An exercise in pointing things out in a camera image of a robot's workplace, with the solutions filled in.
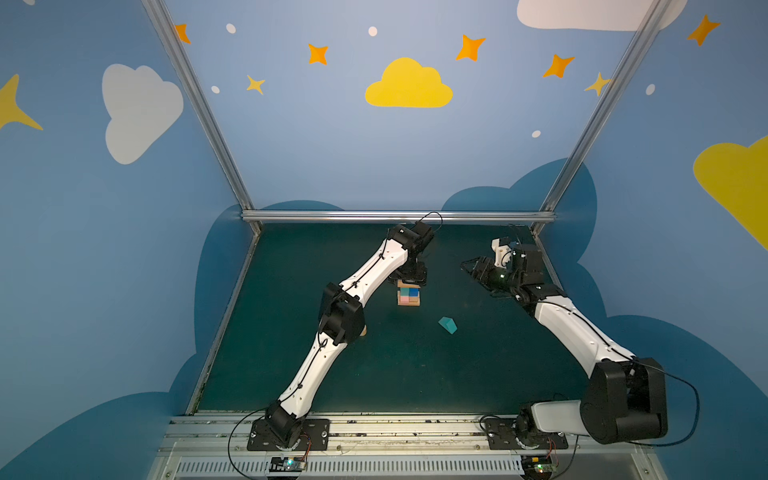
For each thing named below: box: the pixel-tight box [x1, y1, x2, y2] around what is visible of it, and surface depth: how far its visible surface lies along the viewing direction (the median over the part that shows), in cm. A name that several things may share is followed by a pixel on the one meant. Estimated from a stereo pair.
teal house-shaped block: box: [438, 316, 458, 335], surface depth 95 cm
